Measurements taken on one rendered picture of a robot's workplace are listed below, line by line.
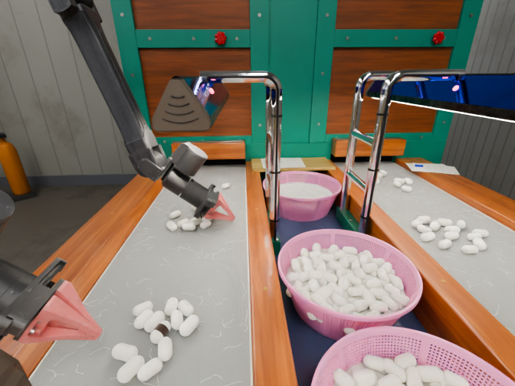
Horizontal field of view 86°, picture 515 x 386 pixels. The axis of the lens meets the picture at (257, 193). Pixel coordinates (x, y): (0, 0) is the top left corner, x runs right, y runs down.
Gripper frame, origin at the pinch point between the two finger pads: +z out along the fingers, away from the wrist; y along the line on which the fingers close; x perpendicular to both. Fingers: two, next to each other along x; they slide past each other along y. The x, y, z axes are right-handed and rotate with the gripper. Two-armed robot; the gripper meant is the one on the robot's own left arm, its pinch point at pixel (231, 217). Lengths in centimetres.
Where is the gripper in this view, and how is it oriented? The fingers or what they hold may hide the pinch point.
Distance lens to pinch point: 74.2
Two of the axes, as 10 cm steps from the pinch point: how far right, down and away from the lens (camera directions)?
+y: -0.5, -3.9, 9.2
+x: -6.2, 7.3, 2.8
